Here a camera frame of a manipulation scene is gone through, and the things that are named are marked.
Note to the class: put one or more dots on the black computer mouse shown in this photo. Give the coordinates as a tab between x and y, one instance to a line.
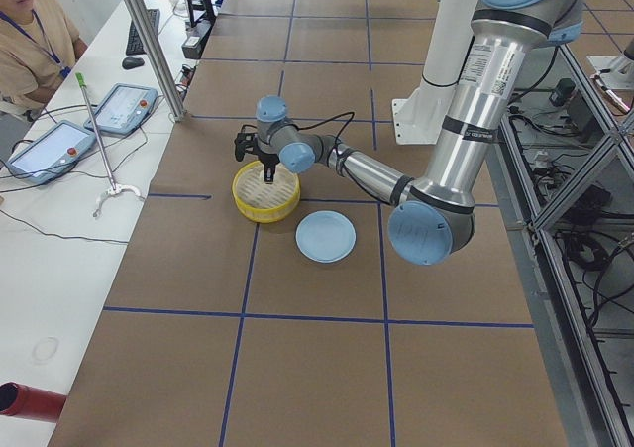
132	62

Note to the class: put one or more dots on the seated person beige shirt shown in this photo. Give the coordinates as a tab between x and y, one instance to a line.
40	45

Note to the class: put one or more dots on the aluminium frame post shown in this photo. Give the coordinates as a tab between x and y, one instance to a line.
139	16

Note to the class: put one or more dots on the blue teach pendant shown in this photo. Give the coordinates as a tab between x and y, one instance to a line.
124	109
52	154

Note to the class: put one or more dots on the light blue plate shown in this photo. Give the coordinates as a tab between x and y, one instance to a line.
325	236

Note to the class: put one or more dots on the metal reacher grabber stick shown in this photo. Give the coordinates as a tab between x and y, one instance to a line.
115	188

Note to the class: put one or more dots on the red cylinder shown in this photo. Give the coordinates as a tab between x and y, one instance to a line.
26	402

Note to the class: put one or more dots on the near blue teach pendant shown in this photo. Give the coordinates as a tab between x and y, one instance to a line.
52	154

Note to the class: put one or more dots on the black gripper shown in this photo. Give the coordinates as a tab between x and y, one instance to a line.
267	160

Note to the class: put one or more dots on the far blue teach pendant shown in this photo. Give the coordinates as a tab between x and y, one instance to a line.
124	109

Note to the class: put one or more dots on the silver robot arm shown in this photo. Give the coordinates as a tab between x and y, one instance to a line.
433	214

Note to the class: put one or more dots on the yellow round steamer basket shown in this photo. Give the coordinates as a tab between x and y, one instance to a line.
263	202

